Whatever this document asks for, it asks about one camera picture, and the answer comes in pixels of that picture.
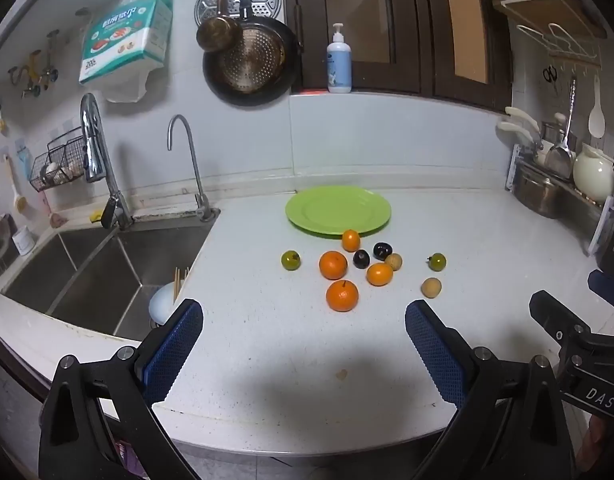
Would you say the white wire rack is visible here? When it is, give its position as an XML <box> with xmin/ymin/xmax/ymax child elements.
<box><xmin>515</xmin><ymin>23</ymin><xmax>603</xmax><ymax>67</ymax></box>

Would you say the thin gooseneck faucet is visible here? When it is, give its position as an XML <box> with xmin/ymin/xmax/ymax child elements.
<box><xmin>167</xmin><ymin>114</ymin><xmax>214</xmax><ymax>222</ymax></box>

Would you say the wooden cutting board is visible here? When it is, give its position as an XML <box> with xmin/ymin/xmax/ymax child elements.
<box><xmin>492</xmin><ymin>0</ymin><xmax>608</xmax><ymax>39</ymax></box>

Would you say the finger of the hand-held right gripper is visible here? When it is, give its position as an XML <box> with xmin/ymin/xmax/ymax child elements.
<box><xmin>588</xmin><ymin>270</ymin><xmax>614</xmax><ymax>319</ymax></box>
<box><xmin>529</xmin><ymin>290</ymin><xmax>614</xmax><ymax>377</ymax></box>

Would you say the small copper saucepan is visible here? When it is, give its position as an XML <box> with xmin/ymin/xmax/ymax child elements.
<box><xmin>196</xmin><ymin>0</ymin><xmax>244</xmax><ymax>53</ymax></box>

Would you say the large chrome faucet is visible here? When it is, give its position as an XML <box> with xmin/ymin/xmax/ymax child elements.
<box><xmin>80</xmin><ymin>93</ymin><xmax>134</xmax><ymax>231</ymax></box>

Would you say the black frying pan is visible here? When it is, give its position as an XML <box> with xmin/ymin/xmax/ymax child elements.
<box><xmin>202</xmin><ymin>0</ymin><xmax>300</xmax><ymax>108</ymax></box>

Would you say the teal white packet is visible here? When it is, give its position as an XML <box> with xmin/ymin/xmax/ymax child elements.
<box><xmin>78</xmin><ymin>0</ymin><xmax>177</xmax><ymax>104</ymax></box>

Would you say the dish brush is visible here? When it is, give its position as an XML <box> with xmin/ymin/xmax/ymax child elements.
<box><xmin>4</xmin><ymin>154</ymin><xmax>28</xmax><ymax>214</ymax></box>

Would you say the white-handled knife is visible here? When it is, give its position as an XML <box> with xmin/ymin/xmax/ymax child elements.
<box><xmin>504</xmin><ymin>106</ymin><xmax>542</xmax><ymax>134</ymax></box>
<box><xmin>496</xmin><ymin>121</ymin><xmax>538</xmax><ymax>148</ymax></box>

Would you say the white ceramic pot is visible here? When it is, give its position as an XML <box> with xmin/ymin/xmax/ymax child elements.
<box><xmin>572</xmin><ymin>143</ymin><xmax>614</xmax><ymax>205</ymax></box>

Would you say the white bowl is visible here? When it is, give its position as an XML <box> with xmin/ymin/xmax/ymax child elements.
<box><xmin>148</xmin><ymin>282</ymin><xmax>181</xmax><ymax>326</ymax></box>

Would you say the black wire basket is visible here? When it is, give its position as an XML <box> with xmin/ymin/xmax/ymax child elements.
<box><xmin>29</xmin><ymin>128</ymin><xmax>96</xmax><ymax>193</ymax></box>

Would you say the green plate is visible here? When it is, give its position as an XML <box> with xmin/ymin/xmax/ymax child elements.
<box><xmin>285</xmin><ymin>186</ymin><xmax>392</xmax><ymax>239</ymax></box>

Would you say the white rice paddle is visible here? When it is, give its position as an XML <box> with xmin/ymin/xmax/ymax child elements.
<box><xmin>587</xmin><ymin>74</ymin><xmax>607</xmax><ymax>139</ymax></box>

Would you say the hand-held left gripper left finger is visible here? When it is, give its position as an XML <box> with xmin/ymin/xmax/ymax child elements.
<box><xmin>38</xmin><ymin>298</ymin><xmax>204</xmax><ymax>480</ymax></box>

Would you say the white cup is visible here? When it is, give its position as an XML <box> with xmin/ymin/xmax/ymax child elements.
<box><xmin>11</xmin><ymin>225</ymin><xmax>36</xmax><ymax>256</ymax></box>

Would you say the stainless steel pot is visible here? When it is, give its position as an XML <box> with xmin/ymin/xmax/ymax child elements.
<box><xmin>514</xmin><ymin>162</ymin><xmax>570</xmax><ymax>220</ymax></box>

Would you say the stainless steel sink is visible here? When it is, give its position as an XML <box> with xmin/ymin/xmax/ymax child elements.
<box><xmin>0</xmin><ymin>207</ymin><xmax>222</xmax><ymax>344</ymax></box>

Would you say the white blue soap bottle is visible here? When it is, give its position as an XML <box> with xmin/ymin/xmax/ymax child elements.
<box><xmin>327</xmin><ymin>23</ymin><xmax>353</xmax><ymax>94</ymax></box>

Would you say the metal spatula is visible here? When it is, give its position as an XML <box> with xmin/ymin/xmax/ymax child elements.
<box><xmin>544</xmin><ymin>77</ymin><xmax>578</xmax><ymax>181</ymax></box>

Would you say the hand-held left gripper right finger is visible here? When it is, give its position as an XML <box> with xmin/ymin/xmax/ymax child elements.
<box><xmin>405</xmin><ymin>300</ymin><xmax>578</xmax><ymax>480</ymax></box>

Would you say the bicycle-shaped wall hook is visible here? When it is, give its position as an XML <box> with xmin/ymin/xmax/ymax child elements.
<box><xmin>7</xmin><ymin>50</ymin><xmax>60</xmax><ymax>99</ymax></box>

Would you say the dark wooden window frame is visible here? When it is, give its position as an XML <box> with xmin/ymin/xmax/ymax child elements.
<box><xmin>282</xmin><ymin>0</ymin><xmax>514</xmax><ymax>114</ymax></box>

